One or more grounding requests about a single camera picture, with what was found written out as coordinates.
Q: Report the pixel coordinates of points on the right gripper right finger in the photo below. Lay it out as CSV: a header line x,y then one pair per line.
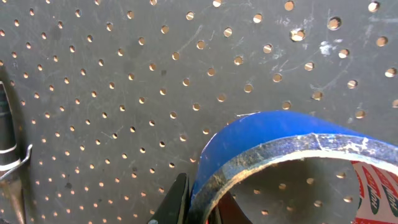
x,y
231,214

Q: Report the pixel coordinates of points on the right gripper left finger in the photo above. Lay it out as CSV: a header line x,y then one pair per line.
x,y
174,205

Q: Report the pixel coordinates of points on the roll of blue tape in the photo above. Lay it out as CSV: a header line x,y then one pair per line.
x,y
264,133

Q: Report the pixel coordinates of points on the black and white pliers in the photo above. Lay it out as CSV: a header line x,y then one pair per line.
x,y
6,133

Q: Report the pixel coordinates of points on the black pegboard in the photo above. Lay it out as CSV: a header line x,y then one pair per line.
x,y
124,62

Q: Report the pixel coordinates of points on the metal hook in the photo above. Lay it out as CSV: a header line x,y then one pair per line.
x,y
30,151

